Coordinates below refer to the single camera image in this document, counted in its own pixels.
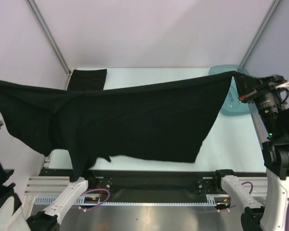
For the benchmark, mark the teal transparent plastic bin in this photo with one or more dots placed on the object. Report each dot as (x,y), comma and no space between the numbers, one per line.
(232,106)

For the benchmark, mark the aluminium corner post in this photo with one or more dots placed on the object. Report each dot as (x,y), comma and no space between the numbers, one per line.
(260,31)
(47,33)

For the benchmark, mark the right aluminium corner post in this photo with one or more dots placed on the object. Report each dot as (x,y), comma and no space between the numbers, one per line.
(260,31)

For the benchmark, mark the folded black t shirt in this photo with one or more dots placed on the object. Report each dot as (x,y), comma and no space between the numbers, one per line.
(87,80)

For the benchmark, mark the aluminium frame rail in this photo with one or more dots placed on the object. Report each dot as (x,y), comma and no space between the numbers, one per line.
(55,185)

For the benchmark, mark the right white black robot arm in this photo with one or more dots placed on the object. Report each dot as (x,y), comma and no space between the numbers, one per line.
(274,215)

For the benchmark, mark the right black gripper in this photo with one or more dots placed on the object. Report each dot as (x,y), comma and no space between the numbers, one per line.
(253,89)

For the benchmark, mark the left aluminium corner post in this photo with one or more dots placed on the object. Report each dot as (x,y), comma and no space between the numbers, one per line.
(47,33)

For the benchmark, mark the black t shirt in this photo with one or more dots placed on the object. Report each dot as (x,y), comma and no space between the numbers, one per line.
(87,80)
(163,122)

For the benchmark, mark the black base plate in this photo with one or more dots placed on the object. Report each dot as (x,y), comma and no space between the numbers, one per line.
(155,186)

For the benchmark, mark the white slotted cable duct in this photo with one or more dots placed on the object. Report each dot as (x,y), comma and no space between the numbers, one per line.
(82,200)

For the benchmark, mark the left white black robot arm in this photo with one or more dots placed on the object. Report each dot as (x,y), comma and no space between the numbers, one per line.
(16,216)

